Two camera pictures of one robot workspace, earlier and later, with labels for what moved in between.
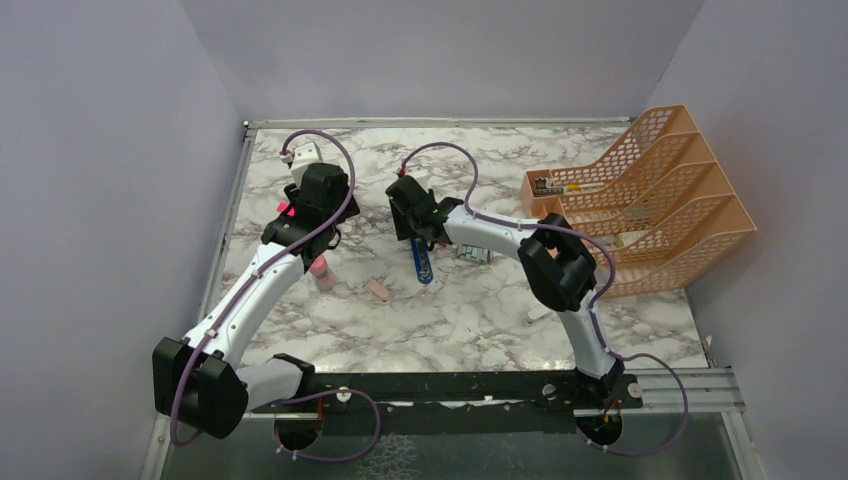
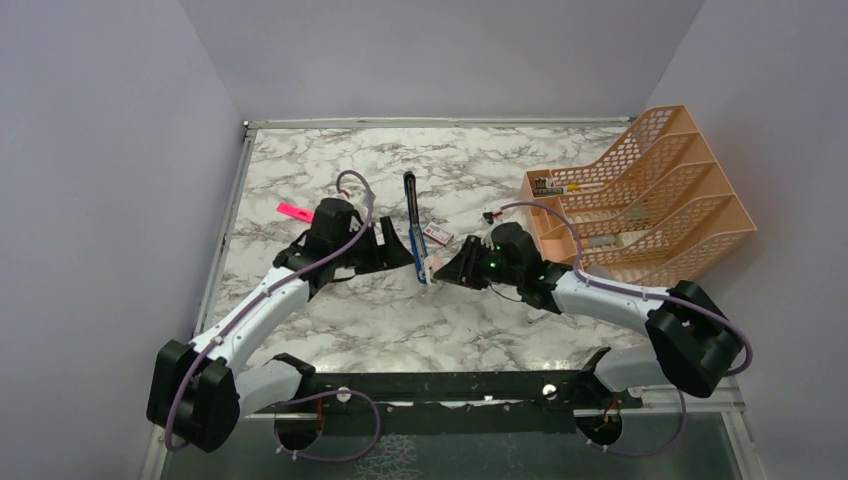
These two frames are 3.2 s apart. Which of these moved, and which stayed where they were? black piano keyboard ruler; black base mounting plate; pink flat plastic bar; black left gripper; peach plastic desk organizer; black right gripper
Moved: black right gripper; black left gripper
Stayed: black base mounting plate; black piano keyboard ruler; pink flat plastic bar; peach plastic desk organizer
